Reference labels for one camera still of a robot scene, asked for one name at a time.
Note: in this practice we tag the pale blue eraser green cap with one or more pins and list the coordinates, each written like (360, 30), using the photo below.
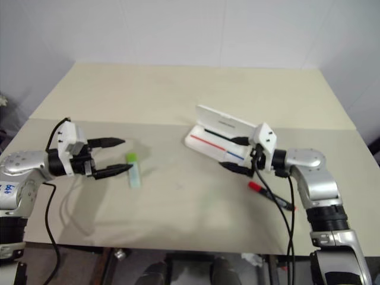
(135, 176)

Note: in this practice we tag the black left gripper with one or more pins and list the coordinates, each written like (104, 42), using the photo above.
(81, 166)

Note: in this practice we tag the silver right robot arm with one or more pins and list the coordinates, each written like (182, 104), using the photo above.
(322, 184)

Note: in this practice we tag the black marker red cap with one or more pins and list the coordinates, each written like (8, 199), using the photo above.
(255, 187)

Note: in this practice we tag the small shiny metal knob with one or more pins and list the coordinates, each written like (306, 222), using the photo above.
(121, 254)

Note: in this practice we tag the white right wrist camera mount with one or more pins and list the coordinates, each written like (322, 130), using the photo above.
(264, 136)

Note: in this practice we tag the dark metal table frame strut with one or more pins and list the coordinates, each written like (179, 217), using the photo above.
(108, 267)
(268, 271)

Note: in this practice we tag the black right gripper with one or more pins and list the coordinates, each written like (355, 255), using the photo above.
(257, 161)

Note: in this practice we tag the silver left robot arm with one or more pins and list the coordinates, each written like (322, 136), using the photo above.
(17, 163)

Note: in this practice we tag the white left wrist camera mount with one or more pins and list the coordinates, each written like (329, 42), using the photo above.
(67, 133)

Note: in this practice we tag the dark rounded shape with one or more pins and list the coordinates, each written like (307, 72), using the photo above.
(224, 271)
(154, 273)

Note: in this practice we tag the white plastic pencil case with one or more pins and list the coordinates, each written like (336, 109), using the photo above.
(209, 142)

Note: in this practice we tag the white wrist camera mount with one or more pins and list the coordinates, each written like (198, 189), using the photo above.
(67, 133)
(264, 136)

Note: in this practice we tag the crumpled white paper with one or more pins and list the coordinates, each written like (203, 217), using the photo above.
(251, 259)

